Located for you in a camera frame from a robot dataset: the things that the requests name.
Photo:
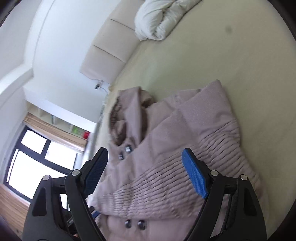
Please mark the white built-in shelf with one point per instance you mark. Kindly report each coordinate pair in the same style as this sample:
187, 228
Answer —
57, 122

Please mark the beige curtain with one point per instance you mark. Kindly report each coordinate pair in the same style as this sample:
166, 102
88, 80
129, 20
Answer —
55, 134

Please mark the folded white duvet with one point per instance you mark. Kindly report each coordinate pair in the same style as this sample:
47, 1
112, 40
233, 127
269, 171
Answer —
155, 20

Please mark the beige bed with bedspread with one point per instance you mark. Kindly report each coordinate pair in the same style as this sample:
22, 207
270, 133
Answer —
249, 48

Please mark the beige padded headboard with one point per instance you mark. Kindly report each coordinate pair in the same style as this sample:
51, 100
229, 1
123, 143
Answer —
113, 45

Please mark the wall power socket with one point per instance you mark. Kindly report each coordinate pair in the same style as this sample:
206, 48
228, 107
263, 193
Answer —
99, 84

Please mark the mauve quilted long coat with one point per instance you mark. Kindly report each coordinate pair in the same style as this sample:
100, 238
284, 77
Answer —
145, 192

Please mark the black framed window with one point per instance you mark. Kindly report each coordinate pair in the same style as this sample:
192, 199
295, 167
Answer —
33, 156

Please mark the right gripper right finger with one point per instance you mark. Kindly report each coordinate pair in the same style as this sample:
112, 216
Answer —
243, 219

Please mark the green container on shelf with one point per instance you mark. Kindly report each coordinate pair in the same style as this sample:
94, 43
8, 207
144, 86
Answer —
76, 130

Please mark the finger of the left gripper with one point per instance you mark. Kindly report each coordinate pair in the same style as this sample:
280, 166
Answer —
94, 212

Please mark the red box on shelf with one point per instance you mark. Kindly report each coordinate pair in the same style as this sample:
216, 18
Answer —
86, 135

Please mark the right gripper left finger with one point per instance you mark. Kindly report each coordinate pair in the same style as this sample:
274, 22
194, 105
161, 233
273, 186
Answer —
44, 217

